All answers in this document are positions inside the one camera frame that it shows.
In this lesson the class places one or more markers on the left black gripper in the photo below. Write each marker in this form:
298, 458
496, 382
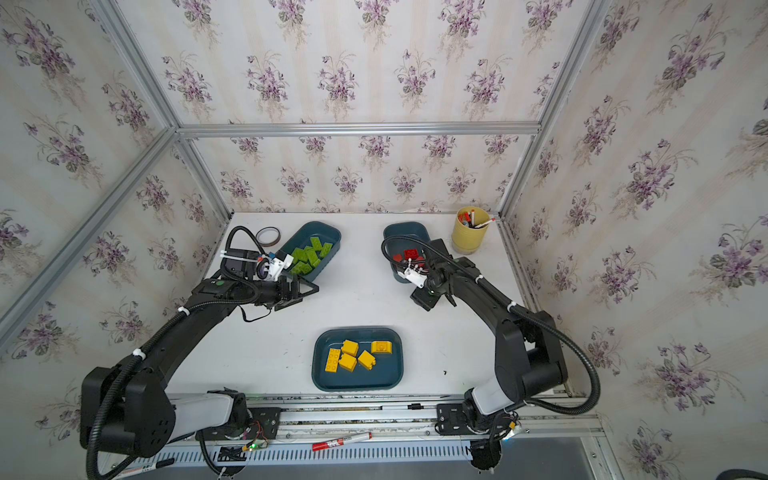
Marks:
285, 291

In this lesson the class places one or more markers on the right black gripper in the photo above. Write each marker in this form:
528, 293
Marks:
429, 293

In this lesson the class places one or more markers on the long green lego brick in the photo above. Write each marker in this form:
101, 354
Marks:
299, 255

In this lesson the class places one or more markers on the long yellow lego brick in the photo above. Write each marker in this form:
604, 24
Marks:
332, 362

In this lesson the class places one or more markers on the small yellow lego brick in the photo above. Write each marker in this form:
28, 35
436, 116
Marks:
347, 362

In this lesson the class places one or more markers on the yellow lego brick front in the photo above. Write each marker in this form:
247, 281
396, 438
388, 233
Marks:
367, 360

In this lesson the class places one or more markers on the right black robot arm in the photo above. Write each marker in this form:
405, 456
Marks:
528, 346

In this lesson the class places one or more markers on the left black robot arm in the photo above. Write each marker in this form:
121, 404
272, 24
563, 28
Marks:
126, 412

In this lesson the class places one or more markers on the teal bin back left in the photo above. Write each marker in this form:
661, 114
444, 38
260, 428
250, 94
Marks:
301, 239

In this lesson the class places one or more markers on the teal bin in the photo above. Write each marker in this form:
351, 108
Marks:
301, 239
386, 374
399, 237

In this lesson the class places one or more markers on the teal bin back right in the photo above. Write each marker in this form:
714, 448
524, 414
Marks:
399, 237

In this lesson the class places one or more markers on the yellow pen cup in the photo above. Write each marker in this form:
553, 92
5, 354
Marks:
469, 229

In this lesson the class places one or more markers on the brown tape roll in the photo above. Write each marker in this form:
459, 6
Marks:
268, 236

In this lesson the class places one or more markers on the teal bin front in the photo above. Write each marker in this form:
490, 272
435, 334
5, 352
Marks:
386, 374

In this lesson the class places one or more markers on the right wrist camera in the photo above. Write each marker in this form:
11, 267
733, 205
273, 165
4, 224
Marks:
414, 276

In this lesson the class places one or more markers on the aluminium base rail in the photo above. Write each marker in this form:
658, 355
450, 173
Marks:
405, 429

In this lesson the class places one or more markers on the red marker on rail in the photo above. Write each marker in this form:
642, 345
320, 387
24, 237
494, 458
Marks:
351, 439

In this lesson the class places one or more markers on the black marker on rail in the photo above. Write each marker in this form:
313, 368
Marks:
131, 472

